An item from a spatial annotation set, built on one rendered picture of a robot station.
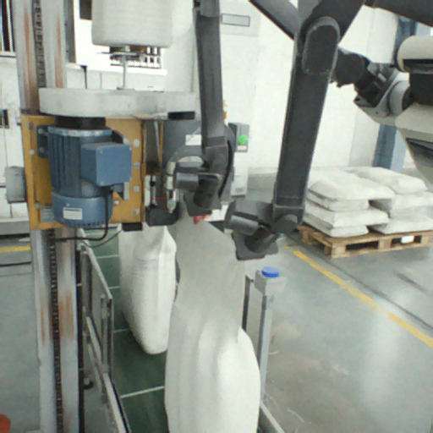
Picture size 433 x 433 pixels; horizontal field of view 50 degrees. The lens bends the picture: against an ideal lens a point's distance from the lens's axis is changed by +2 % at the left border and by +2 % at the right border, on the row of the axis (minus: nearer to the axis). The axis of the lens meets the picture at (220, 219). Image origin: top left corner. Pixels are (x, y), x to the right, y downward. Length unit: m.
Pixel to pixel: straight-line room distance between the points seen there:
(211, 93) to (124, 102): 0.22
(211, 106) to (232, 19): 4.13
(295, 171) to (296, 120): 0.11
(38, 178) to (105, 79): 2.81
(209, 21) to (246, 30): 4.22
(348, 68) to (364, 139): 5.96
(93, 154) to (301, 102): 0.55
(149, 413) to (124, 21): 1.20
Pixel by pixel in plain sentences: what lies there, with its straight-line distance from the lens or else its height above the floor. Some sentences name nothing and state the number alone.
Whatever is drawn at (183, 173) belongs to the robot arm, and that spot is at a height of 1.23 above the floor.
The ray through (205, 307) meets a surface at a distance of 1.31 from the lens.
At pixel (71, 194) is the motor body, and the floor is 1.17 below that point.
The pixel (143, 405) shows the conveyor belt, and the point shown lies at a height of 0.38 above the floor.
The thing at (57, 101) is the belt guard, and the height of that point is 1.40.
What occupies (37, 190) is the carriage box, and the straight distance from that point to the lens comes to 1.38.
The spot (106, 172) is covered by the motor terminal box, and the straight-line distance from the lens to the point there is 1.11.
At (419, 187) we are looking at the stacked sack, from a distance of 4.74.
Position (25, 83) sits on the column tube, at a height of 1.42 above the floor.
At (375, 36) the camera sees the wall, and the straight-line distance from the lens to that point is 7.07.
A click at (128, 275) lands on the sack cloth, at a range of 1.88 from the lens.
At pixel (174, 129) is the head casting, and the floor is 1.31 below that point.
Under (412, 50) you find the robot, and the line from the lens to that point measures 1.03.
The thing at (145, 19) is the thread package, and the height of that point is 1.58.
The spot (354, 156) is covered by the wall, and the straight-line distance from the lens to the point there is 7.11.
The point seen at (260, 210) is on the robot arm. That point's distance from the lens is 0.92.
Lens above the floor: 1.48
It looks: 18 degrees down
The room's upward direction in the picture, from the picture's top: 4 degrees clockwise
